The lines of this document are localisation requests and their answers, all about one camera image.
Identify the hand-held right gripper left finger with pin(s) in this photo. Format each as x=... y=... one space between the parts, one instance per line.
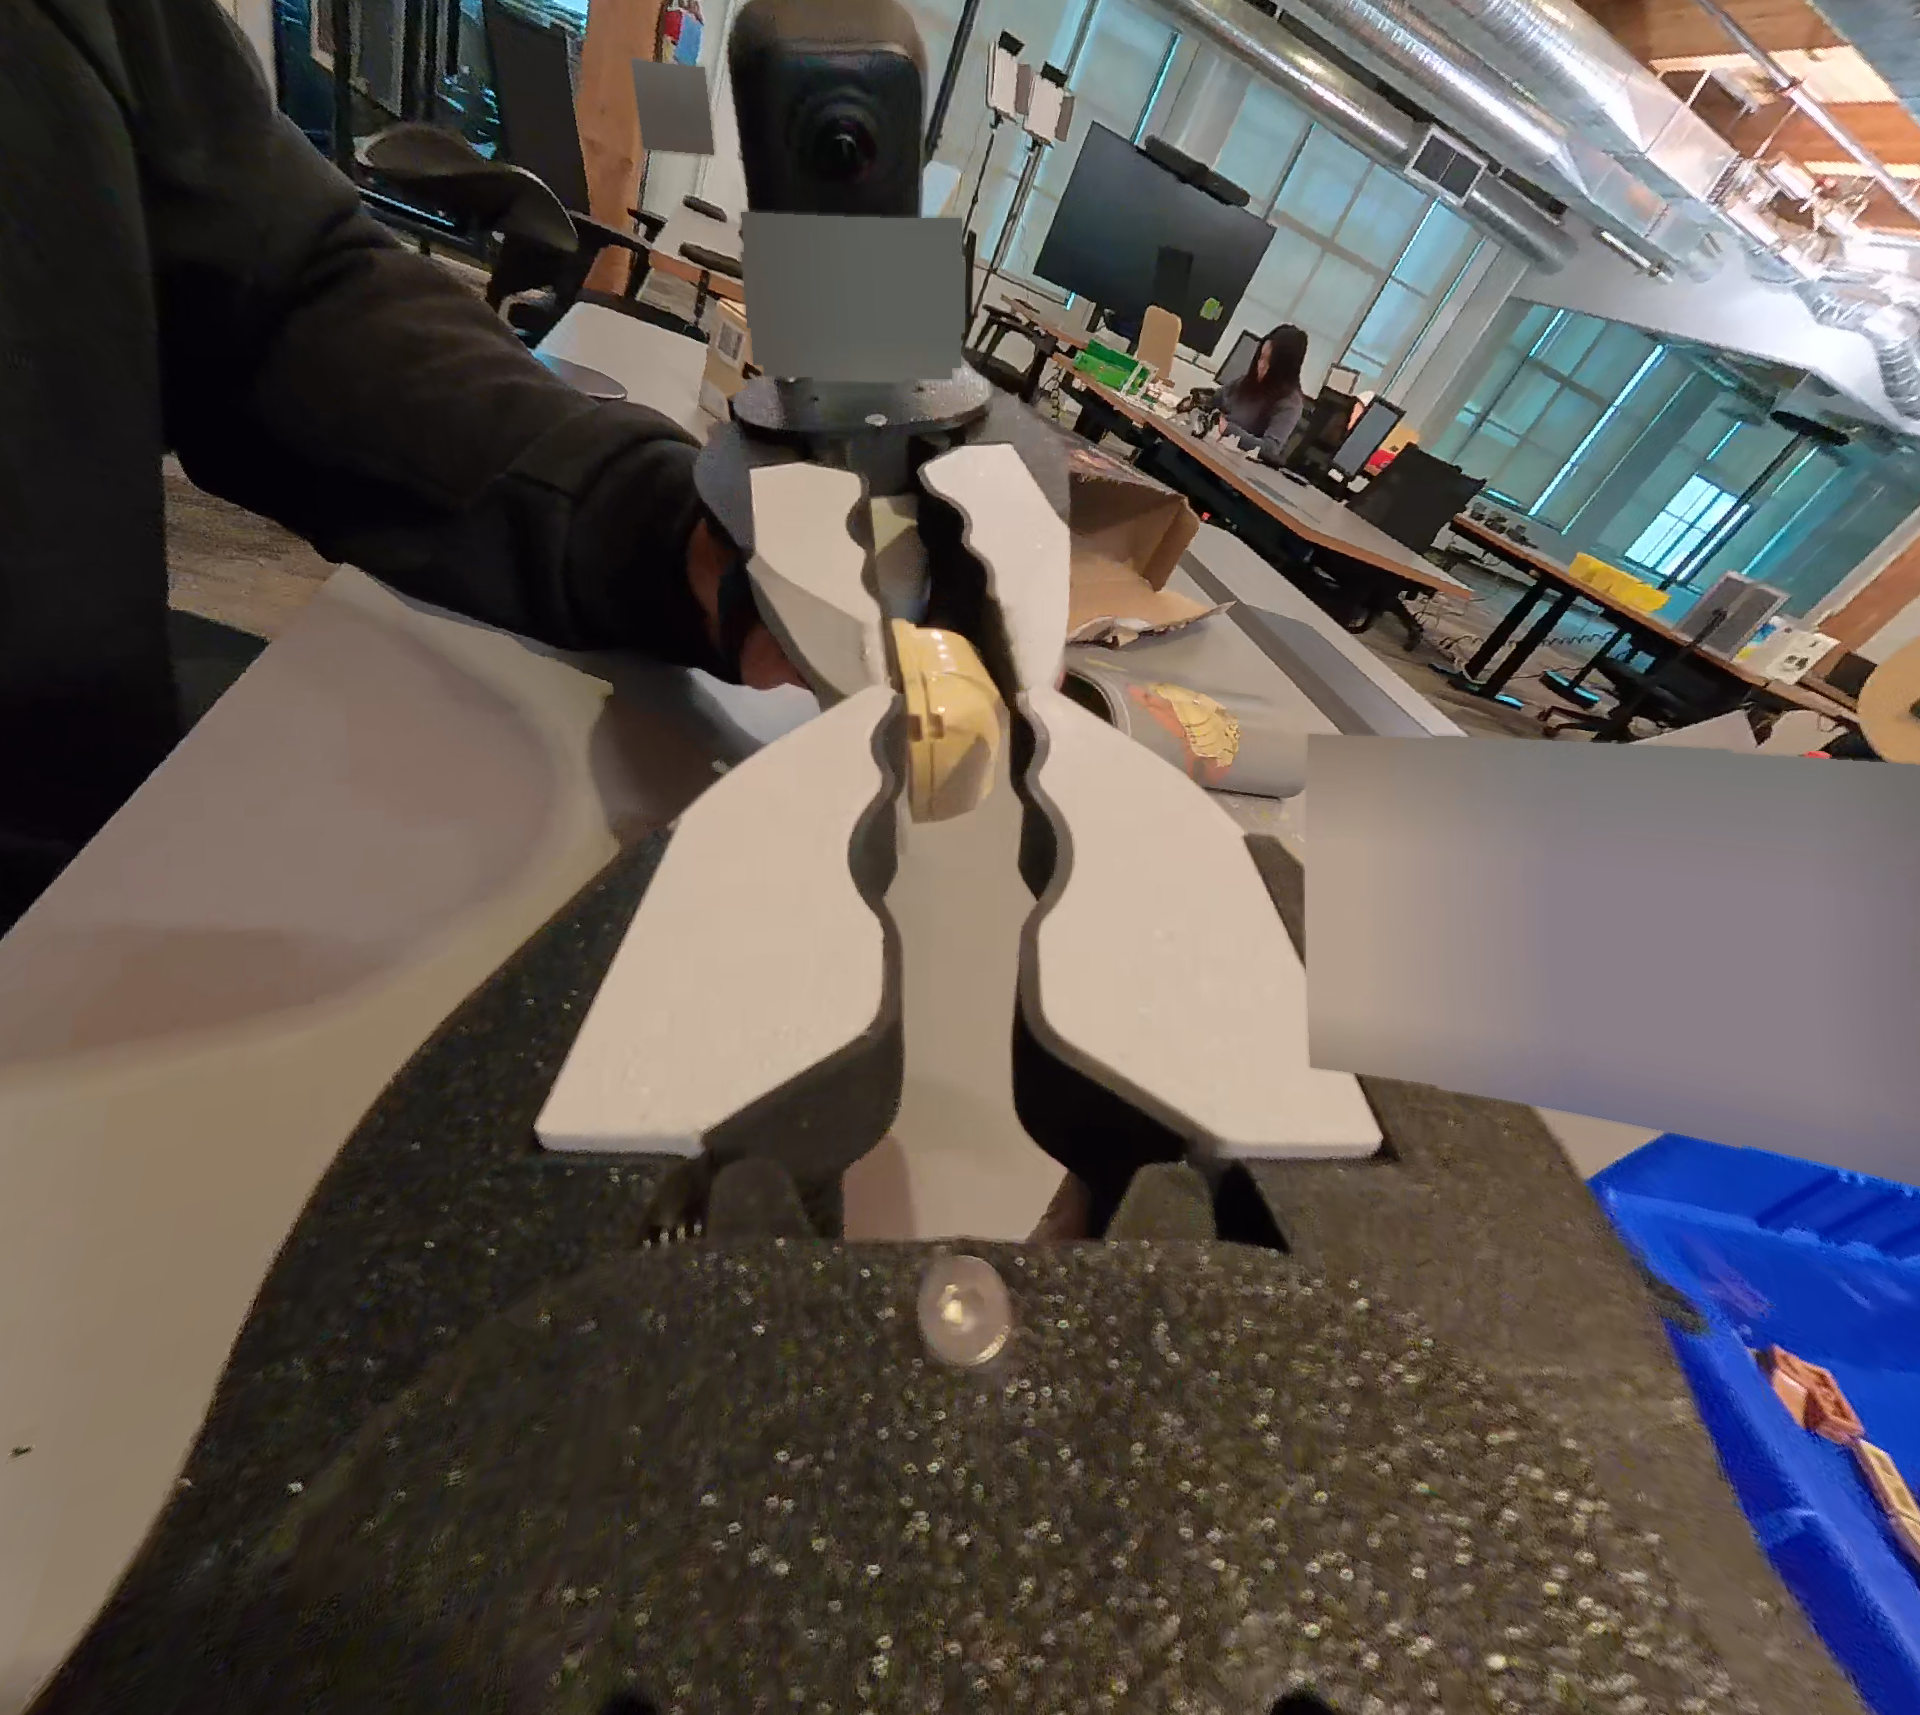
x=736 y=982

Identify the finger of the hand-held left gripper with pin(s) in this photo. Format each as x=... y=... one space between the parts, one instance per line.
x=809 y=560
x=1004 y=547

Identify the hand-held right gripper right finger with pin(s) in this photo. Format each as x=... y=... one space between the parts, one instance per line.
x=1186 y=995

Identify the tan curved brick assembly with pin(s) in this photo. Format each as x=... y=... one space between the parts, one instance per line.
x=945 y=716

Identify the grey desk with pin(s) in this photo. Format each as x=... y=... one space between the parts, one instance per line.
x=226 y=921

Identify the person's left hand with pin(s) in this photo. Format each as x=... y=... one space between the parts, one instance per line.
x=736 y=621

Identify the torn cardboard box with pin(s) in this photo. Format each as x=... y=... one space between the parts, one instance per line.
x=1134 y=531

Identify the red fire extinguisher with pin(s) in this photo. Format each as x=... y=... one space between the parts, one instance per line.
x=682 y=23

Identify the panel light on stand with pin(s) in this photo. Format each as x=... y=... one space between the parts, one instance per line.
x=1050 y=106
x=1007 y=76

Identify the wooden pillar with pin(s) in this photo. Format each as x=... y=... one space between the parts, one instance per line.
x=640 y=19

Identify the green box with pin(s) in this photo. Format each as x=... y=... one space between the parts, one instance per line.
x=1110 y=364

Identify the light wooden chair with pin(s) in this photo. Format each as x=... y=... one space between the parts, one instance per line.
x=1156 y=337

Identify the long wooden edged table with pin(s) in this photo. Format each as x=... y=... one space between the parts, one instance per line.
x=1291 y=500

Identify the dark grey flat board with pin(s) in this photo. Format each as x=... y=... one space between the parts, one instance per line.
x=1319 y=665

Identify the black office chair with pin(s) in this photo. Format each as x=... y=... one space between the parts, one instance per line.
x=494 y=214
x=1418 y=492

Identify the wooden table with black legs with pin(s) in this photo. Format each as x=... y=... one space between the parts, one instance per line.
x=1634 y=621

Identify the yellow plastic bin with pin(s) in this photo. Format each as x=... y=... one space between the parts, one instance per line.
x=1617 y=584

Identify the blue plastic bin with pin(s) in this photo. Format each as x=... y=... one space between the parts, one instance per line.
x=1772 y=1296

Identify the pile of tan brown bricks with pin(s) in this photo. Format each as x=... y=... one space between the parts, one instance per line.
x=1837 y=1431

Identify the large black wall screen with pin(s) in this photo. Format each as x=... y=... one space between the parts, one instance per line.
x=1150 y=239

